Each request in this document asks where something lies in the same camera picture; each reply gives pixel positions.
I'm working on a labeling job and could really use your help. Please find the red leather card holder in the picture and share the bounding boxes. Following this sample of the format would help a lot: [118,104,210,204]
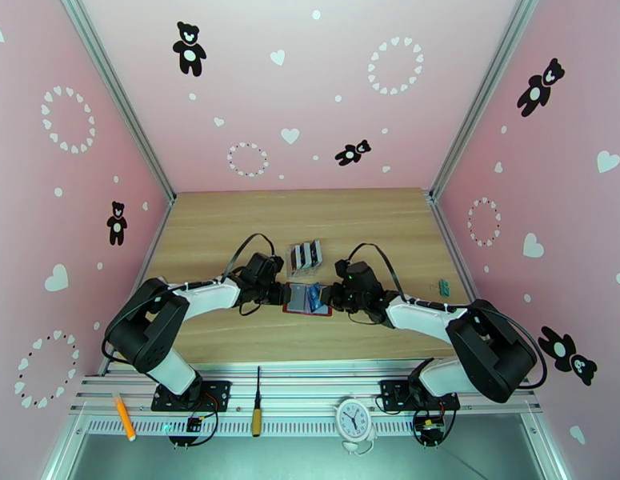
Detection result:
[282,282,334,318]

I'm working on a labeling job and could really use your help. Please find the clear acrylic card stand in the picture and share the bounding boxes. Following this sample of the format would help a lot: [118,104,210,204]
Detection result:
[286,238,325,277]

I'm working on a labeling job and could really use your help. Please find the white alarm clock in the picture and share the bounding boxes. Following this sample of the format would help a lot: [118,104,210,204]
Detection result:
[335,398,378,454]

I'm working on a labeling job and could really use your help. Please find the perforated metal strip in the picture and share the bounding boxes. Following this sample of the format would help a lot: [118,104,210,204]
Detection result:
[82,415,538,438]

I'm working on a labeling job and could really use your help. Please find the black yellow connector module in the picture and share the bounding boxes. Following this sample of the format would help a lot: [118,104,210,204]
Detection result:
[414,415,446,445]

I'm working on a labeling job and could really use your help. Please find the orange marker pen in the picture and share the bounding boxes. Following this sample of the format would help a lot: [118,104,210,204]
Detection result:
[113,392,137,442]

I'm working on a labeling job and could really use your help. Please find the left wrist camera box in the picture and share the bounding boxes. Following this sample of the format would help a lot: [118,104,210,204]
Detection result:
[246,252,285,282]

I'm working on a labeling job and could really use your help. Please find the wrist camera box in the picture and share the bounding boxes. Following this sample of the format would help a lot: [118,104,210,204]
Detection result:
[334,259,372,285]
[246,252,285,282]

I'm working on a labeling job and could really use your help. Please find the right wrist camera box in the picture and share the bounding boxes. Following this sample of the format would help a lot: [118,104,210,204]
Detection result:
[334,259,372,285]

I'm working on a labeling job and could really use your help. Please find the left wrist camera black cable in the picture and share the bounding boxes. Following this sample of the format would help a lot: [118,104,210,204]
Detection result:
[220,233,277,285]

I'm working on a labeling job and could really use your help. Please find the wrist camera black cable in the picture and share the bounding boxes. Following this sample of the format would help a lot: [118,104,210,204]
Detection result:
[346,242,406,300]
[220,233,277,285]

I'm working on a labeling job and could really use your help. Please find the right wrist camera black cable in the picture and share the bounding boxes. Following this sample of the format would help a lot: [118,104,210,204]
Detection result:
[346,242,406,300]

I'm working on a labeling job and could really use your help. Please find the aluminium rail base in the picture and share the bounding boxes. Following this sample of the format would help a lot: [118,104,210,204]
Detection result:
[69,355,543,417]

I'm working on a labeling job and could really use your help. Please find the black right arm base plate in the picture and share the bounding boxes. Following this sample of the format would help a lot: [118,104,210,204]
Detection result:
[379,379,462,413]

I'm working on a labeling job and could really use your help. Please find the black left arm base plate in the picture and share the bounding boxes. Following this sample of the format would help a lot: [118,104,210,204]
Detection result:
[150,379,232,413]

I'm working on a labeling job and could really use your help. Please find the yellow handle screwdriver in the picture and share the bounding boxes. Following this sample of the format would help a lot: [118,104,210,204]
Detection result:
[251,366,265,438]

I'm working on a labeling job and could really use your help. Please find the aluminium frame post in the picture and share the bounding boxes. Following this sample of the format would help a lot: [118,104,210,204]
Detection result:
[57,0,177,207]
[428,0,546,202]

